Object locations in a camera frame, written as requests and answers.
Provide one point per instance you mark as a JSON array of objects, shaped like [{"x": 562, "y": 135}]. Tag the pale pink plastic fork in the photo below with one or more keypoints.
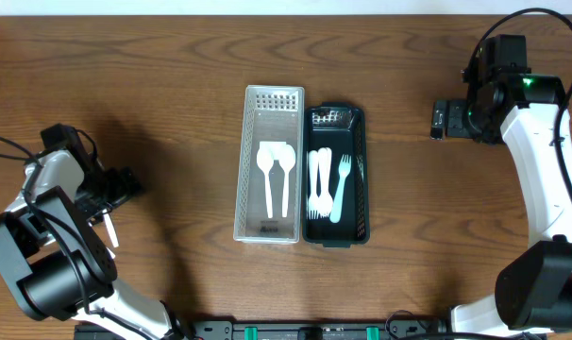
[{"x": 329, "y": 199}]

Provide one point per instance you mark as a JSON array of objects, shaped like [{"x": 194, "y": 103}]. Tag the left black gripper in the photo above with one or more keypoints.
[{"x": 114, "y": 187}]

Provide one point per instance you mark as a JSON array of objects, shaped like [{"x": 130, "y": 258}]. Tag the white plastic fork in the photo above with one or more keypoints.
[
  {"x": 323, "y": 159},
  {"x": 313, "y": 177}
]

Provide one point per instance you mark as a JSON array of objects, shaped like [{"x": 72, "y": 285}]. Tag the clear perforated plastic basket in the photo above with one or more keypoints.
[{"x": 273, "y": 117}]

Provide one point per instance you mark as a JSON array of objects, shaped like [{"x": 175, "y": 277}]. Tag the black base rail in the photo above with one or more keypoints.
[{"x": 398, "y": 328}]

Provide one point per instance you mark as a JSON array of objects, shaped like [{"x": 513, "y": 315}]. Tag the dark green plastic basket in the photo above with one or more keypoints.
[{"x": 340, "y": 127}]

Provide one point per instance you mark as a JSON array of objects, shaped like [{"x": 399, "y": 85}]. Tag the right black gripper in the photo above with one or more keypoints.
[{"x": 448, "y": 119}]

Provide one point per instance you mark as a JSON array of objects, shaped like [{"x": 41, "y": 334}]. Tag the white plastic spoon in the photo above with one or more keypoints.
[
  {"x": 265, "y": 162},
  {"x": 110, "y": 229},
  {"x": 286, "y": 161}
]

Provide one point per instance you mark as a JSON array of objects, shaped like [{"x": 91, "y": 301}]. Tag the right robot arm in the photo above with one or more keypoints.
[{"x": 508, "y": 104}]

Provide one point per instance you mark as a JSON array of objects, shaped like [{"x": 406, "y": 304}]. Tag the mint green plastic fork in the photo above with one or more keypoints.
[{"x": 337, "y": 207}]

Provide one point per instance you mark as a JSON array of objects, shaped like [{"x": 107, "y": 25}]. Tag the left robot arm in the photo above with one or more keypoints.
[{"x": 54, "y": 263}]

